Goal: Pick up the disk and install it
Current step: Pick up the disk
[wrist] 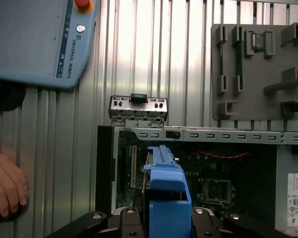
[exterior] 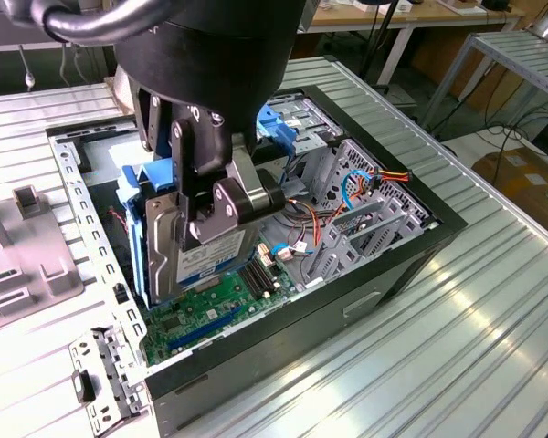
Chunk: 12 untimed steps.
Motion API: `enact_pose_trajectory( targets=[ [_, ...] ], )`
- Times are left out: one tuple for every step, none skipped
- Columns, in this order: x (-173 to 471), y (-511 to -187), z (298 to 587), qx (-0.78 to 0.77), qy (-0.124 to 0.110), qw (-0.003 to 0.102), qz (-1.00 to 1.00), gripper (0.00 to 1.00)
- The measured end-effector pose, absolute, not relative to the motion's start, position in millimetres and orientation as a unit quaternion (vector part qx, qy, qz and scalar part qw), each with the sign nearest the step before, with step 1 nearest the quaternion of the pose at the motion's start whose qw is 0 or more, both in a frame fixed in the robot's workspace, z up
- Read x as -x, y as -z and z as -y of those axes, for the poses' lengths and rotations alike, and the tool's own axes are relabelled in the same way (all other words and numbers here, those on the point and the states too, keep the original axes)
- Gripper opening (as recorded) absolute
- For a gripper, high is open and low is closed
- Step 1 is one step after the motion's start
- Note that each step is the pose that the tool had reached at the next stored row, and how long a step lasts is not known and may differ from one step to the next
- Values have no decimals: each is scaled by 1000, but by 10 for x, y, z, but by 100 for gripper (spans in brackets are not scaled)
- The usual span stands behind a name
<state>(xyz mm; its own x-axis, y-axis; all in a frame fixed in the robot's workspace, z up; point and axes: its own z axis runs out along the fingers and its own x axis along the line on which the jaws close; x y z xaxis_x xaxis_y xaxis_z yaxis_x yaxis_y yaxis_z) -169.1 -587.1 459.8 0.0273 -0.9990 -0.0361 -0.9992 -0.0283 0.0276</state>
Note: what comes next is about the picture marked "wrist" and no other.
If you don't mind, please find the hard disk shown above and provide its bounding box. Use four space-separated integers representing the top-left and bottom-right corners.
142 144 197 238

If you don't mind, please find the small CPU plate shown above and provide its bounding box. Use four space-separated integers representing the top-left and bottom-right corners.
250 31 266 52

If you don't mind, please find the CPU socket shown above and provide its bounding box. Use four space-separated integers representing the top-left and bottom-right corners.
200 178 236 207

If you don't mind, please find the black open PC case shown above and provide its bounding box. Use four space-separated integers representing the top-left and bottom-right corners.
95 124 298 238

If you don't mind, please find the black case switch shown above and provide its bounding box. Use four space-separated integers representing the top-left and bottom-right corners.
165 130 181 140

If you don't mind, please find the green motherboard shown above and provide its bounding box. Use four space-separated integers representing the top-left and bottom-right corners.
115 131 279 214

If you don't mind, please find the black bracket latch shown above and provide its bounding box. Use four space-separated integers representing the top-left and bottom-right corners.
129 93 148 103

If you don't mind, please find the green RAM stick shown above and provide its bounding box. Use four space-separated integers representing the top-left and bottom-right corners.
235 44 244 90

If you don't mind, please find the grey power supply unit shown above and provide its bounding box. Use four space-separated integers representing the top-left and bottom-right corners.
274 143 298 234

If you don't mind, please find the person's bare hand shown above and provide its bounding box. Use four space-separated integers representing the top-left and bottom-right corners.
0 146 29 218

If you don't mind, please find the grey metal slot bracket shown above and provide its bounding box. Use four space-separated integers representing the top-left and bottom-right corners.
108 93 169 128

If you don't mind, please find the red black twisted wire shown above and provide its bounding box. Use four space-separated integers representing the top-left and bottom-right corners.
193 150 250 160

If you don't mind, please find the grey parts rack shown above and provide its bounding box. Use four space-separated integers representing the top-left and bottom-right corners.
210 22 298 122

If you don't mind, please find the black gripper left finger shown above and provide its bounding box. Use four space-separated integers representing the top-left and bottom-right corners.
46 207 146 238

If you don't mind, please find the cream expansion slot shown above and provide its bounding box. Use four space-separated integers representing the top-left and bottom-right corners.
130 145 137 188

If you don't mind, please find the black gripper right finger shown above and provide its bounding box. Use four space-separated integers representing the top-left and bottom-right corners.
190 207 289 238

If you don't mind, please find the small round black tool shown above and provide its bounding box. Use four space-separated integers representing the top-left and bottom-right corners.
0 195 30 225

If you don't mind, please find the pale blue teach pendant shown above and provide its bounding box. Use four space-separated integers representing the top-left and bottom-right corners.
0 0 97 89

